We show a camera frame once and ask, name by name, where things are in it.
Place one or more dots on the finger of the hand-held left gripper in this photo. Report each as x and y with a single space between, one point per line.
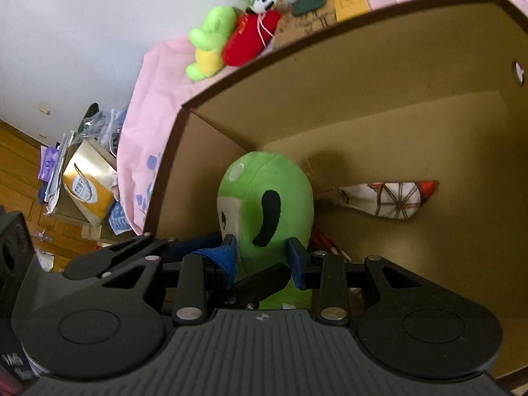
123 251

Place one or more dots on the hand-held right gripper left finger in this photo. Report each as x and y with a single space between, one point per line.
227 258

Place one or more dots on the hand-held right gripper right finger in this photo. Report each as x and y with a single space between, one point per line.
297 264

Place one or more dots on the green round plush toy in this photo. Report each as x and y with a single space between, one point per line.
255 189

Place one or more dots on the brown cardboard box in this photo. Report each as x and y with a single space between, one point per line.
371 90

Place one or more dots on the blue and white packet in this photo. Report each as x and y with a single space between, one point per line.
118 218

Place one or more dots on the golden paper bag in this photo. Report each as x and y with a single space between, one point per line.
88 181

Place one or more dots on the purple packet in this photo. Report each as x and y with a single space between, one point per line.
49 164

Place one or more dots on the patterned white fabric pouch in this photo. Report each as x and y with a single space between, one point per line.
387 200

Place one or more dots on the clear plastic bags pile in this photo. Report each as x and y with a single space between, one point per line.
105 128

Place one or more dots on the pink printed bedsheet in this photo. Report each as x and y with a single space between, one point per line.
156 90

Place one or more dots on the lime and yellow plush toy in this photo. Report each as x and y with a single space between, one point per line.
210 41

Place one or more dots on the red plush toy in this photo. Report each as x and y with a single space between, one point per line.
247 39

